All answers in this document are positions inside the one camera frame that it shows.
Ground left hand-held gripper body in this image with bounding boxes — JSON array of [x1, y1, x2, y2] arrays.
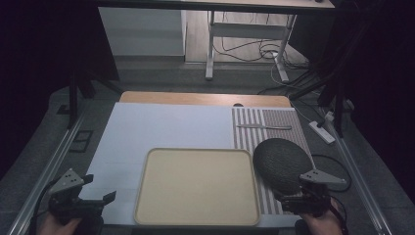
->
[[48, 167, 106, 227]]

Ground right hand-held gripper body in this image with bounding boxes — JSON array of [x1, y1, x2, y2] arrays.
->
[[287, 168, 348, 219]]

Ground dark grey round plate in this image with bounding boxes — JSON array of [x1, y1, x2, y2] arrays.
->
[[252, 137, 315, 197]]

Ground person's right hand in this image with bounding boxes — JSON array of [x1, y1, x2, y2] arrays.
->
[[299, 197, 345, 235]]

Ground person's left hand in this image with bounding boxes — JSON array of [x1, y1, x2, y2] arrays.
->
[[36, 211, 83, 235]]

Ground black floor socket plate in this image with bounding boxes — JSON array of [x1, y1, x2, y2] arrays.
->
[[68, 129, 95, 154]]

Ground white power strip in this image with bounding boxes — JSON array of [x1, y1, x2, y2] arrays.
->
[[307, 119, 337, 146]]

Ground striped woven placemat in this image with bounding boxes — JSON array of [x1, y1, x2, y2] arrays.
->
[[231, 107, 317, 216]]

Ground white table sheet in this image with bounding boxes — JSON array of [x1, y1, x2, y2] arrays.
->
[[77, 102, 302, 229]]

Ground black stand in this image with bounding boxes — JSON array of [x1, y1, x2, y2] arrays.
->
[[288, 13, 383, 139], [67, 67, 125, 130]]

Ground beige rectangular tray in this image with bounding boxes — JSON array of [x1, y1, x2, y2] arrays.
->
[[133, 147, 261, 227]]

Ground wooden table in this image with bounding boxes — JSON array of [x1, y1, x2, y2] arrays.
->
[[118, 90, 293, 109]]

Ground white cabinet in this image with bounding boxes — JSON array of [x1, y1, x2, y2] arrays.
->
[[98, 7, 188, 57]]

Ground metal floor rail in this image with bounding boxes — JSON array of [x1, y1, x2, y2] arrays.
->
[[321, 107, 394, 235], [7, 111, 86, 235]]

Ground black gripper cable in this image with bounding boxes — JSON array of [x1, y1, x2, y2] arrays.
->
[[28, 179, 59, 235], [311, 154, 352, 194]]

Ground black floor cables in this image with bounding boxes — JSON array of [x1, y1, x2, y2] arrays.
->
[[211, 13, 322, 97]]

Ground white desk frame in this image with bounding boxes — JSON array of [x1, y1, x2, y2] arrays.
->
[[205, 10, 299, 84]]

